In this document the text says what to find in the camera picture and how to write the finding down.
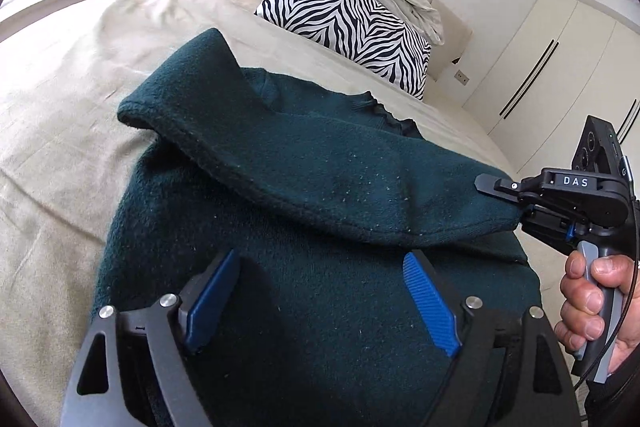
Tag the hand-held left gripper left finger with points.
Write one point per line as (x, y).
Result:
(215, 302)

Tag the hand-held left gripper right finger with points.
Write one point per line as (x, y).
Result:
(430, 302)

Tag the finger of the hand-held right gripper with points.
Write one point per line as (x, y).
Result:
(500, 185)
(545, 229)

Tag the dark green sweater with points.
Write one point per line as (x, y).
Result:
(300, 157)

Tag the person's right hand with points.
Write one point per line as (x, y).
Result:
(582, 302)

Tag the white wardrobe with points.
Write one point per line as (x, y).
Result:
(560, 67)

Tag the zebra print pillow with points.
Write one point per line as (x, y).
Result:
(340, 17)

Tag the bed with beige sheet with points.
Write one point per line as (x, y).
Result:
(75, 107)

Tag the wall socket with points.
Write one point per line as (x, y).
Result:
(461, 77)

